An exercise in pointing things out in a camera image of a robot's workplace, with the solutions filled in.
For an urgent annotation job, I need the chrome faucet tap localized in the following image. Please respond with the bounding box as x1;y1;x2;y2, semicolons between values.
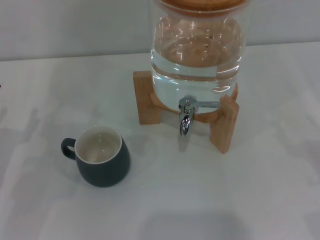
177;94;221;138

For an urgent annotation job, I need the dark teal ceramic mug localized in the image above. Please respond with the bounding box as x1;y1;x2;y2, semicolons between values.
60;126;131;187

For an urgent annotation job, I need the wooden dispenser stand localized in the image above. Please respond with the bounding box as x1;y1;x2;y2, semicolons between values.
132;70;240;155

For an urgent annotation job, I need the glass water dispenser jar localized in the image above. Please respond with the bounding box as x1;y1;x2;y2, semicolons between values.
149;0;251;113

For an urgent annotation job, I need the wooden jar lid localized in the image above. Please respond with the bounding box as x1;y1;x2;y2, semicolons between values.
159;0;245;14

